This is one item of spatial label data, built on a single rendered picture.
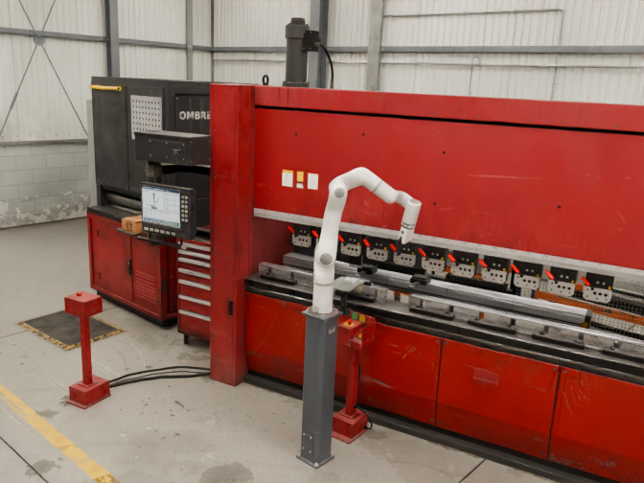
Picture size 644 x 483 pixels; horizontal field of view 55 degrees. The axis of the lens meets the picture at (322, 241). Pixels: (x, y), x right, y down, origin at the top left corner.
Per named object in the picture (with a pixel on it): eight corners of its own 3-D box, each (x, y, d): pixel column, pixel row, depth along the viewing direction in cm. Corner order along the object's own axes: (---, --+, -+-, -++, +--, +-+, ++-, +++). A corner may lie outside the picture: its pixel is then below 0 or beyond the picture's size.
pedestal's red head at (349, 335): (335, 341, 412) (337, 316, 407) (349, 334, 424) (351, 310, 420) (360, 350, 400) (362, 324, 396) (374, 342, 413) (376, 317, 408)
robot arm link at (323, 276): (313, 286, 359) (315, 246, 353) (312, 276, 377) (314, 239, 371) (334, 286, 360) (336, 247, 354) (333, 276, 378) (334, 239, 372)
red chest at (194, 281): (176, 345, 550) (174, 237, 525) (212, 327, 593) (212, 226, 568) (221, 358, 527) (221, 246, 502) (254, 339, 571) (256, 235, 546)
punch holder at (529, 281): (513, 286, 380) (516, 260, 376) (516, 282, 387) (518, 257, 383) (538, 290, 373) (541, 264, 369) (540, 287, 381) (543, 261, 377)
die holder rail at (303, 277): (258, 275, 474) (259, 264, 472) (263, 273, 480) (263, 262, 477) (314, 287, 452) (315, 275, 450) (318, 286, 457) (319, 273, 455)
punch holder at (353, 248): (340, 253, 434) (341, 230, 430) (345, 250, 441) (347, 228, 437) (359, 257, 427) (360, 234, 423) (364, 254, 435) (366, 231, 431)
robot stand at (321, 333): (316, 470, 383) (323, 319, 358) (295, 457, 394) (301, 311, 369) (334, 457, 396) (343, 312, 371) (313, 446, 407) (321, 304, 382)
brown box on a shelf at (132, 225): (114, 229, 549) (114, 216, 546) (140, 225, 568) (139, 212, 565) (132, 236, 530) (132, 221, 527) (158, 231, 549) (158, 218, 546)
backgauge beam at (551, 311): (282, 267, 494) (282, 255, 492) (290, 264, 506) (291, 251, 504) (587, 332, 391) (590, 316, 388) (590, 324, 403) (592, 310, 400)
